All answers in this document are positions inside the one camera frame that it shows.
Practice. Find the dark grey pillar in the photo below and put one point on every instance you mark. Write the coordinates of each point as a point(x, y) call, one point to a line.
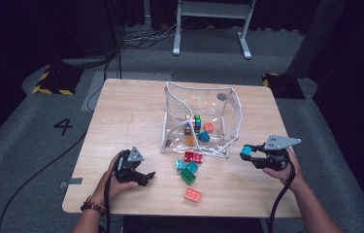
point(315, 35)

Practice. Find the black yellow striped base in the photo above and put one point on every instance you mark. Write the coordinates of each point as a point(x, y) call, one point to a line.
point(56, 81)
point(284, 85)

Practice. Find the green toy brick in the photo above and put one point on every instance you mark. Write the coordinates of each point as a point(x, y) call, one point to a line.
point(188, 176)

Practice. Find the black stand pole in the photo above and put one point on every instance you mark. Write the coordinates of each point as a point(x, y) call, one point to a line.
point(113, 26)

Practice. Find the person's dark clothing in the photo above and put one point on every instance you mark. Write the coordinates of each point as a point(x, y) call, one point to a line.
point(195, 226)

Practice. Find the grey tape piece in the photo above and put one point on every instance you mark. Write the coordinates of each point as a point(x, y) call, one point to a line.
point(71, 182)

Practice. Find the white metal stand frame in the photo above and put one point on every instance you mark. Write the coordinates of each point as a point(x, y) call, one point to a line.
point(178, 32)

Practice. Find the dark teal toy brick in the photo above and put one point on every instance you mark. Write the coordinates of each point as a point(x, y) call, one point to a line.
point(204, 136)

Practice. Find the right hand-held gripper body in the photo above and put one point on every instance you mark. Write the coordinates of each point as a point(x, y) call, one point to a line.
point(276, 160)

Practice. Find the grey flat stand base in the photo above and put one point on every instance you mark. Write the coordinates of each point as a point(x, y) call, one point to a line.
point(85, 61)

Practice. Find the light teal toy brick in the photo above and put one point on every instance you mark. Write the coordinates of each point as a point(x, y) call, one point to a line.
point(180, 165)

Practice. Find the clear plastic bag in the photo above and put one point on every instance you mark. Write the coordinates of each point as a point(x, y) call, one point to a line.
point(212, 106)

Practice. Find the red toy brick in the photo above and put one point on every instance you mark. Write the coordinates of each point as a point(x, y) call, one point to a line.
point(188, 156)
point(198, 157)

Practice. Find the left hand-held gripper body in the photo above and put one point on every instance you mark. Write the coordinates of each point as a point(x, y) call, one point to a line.
point(126, 168)

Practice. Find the multicoloured puzzle cube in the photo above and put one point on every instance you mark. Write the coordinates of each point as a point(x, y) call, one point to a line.
point(193, 124)

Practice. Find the coral toy brick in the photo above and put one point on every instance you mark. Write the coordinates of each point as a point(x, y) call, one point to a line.
point(192, 195)

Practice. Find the small salmon toy brick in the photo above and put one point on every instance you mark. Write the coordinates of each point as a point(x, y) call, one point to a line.
point(208, 126)

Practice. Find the person's right hand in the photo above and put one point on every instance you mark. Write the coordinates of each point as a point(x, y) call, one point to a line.
point(291, 176)

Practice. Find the person's left hand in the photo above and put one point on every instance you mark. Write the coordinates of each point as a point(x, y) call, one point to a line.
point(110, 189)

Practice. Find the orange toy brick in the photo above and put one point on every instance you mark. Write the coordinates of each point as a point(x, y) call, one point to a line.
point(189, 140)

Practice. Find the turquoise toy brick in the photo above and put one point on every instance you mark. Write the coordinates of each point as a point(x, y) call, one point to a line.
point(192, 166)

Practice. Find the cyan toy brick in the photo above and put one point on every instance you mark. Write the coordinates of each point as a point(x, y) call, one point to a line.
point(247, 149)

